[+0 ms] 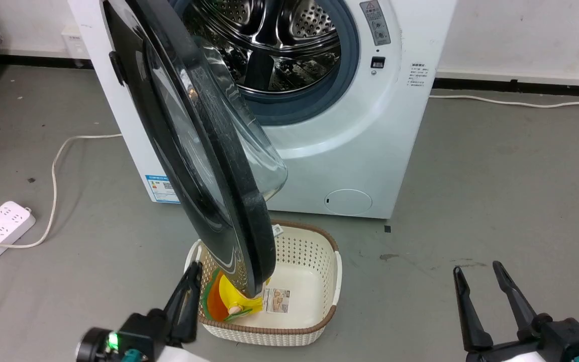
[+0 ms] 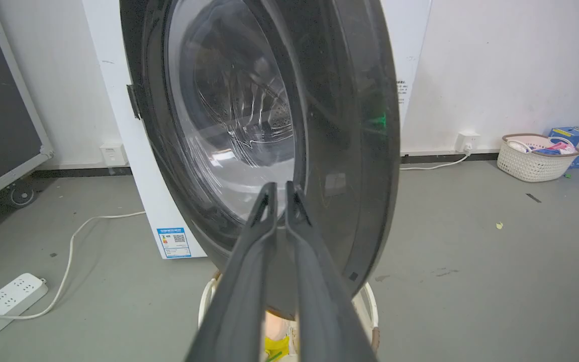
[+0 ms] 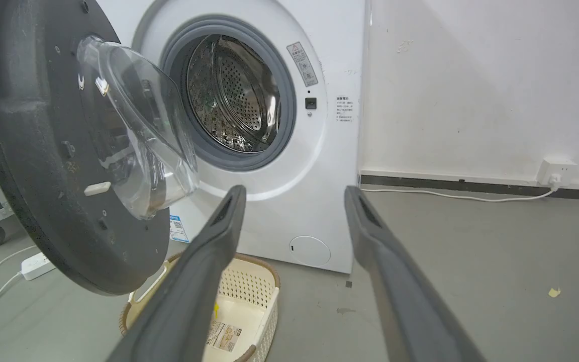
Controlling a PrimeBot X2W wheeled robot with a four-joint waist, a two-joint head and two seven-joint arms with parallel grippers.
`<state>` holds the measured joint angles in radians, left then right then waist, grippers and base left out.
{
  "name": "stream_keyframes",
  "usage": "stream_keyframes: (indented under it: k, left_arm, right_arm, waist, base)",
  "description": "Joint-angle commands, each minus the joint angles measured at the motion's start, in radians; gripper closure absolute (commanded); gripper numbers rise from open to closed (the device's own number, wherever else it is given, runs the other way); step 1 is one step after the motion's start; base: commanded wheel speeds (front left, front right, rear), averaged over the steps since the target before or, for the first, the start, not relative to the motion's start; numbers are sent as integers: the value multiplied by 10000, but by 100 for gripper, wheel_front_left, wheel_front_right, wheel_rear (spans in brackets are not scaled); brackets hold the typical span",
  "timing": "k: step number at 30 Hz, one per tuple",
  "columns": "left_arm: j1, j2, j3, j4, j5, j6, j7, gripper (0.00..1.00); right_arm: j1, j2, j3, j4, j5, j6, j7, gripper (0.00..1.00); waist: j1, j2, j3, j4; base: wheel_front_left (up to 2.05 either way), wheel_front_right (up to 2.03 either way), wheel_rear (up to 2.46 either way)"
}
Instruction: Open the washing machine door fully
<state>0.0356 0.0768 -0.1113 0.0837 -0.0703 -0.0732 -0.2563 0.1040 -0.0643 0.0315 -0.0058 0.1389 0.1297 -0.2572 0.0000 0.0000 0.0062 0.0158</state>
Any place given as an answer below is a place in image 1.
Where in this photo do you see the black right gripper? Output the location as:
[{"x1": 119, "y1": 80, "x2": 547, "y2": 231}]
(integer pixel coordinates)
[{"x1": 452, "y1": 260, "x2": 579, "y2": 362}]

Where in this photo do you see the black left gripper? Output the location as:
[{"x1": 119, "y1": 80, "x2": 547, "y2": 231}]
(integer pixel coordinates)
[{"x1": 77, "y1": 260, "x2": 203, "y2": 362}]

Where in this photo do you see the black round washer door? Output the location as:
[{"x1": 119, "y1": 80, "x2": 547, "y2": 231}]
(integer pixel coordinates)
[{"x1": 101, "y1": 0, "x2": 288, "y2": 298}]

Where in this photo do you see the white front-load washing machine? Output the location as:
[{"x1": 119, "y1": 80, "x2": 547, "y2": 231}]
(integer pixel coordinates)
[{"x1": 67, "y1": 0, "x2": 457, "y2": 220}]

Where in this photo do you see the grey rubber door gasket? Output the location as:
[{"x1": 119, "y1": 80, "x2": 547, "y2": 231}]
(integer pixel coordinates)
[{"x1": 171, "y1": 0, "x2": 361, "y2": 126}]

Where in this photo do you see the paper basket label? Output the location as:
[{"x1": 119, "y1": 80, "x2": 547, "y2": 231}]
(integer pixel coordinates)
[{"x1": 263, "y1": 287, "x2": 292, "y2": 315}]

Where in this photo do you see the blue energy label sticker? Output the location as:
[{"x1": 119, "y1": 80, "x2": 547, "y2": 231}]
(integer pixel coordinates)
[{"x1": 144, "y1": 174, "x2": 181, "y2": 205}]

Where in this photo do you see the cream woven laundry basket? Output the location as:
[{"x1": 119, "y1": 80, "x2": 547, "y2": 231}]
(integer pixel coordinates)
[{"x1": 184, "y1": 220, "x2": 343, "y2": 347}]

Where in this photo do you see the round white filter cover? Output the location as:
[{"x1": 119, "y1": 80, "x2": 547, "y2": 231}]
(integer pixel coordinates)
[{"x1": 323, "y1": 189, "x2": 373, "y2": 217}]

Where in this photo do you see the small text sticker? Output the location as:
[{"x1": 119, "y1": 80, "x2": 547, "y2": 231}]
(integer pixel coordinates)
[{"x1": 409, "y1": 62, "x2": 426, "y2": 87}]

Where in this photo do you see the steel washer drum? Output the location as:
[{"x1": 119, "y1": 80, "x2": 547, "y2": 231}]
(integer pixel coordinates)
[{"x1": 183, "y1": 0, "x2": 343, "y2": 94}]

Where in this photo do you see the grey warning sticker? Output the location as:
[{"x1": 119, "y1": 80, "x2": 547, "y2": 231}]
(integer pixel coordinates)
[{"x1": 359, "y1": 0, "x2": 392, "y2": 47}]

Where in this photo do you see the white power strip cable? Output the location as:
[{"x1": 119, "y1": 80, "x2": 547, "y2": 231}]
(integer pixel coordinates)
[{"x1": 0, "y1": 133, "x2": 123, "y2": 250}]

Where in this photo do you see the white cable along wall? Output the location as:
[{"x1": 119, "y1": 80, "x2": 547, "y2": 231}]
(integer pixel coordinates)
[{"x1": 429, "y1": 93, "x2": 579, "y2": 109}]

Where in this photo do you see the black door handle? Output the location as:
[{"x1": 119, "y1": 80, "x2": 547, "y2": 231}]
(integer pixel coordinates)
[{"x1": 109, "y1": 50, "x2": 126, "y2": 86}]

